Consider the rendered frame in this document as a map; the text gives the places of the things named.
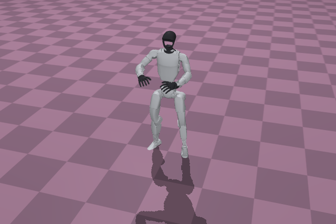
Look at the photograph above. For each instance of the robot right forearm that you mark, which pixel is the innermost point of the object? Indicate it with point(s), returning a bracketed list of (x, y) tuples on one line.
[(139, 70)]

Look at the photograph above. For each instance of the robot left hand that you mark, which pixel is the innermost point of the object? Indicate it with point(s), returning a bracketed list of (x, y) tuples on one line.
[(171, 86)]

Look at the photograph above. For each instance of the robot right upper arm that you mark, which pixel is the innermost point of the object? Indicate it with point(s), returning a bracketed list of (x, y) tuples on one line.
[(148, 58)]

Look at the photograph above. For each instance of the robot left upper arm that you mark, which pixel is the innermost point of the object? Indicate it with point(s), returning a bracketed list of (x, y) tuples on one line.
[(185, 63)]

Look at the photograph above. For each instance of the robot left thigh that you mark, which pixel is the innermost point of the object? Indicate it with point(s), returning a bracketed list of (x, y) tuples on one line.
[(179, 98)]

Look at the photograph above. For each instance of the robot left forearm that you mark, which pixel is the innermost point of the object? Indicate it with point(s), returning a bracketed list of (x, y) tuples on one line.
[(184, 79)]

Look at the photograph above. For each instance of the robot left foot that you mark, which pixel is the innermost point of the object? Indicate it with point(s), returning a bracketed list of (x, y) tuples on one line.
[(184, 152)]

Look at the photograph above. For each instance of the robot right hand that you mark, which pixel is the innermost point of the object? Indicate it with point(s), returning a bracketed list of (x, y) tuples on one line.
[(142, 78)]

